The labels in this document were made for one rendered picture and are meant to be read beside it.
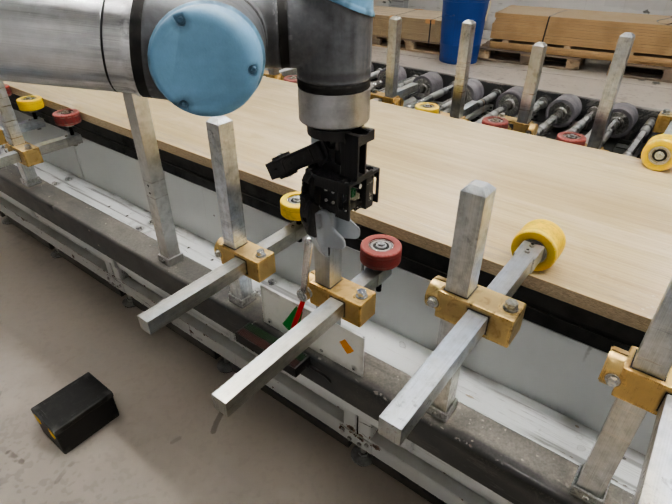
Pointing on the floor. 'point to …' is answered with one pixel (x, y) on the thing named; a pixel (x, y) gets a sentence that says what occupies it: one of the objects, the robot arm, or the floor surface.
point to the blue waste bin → (450, 26)
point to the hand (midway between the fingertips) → (323, 247)
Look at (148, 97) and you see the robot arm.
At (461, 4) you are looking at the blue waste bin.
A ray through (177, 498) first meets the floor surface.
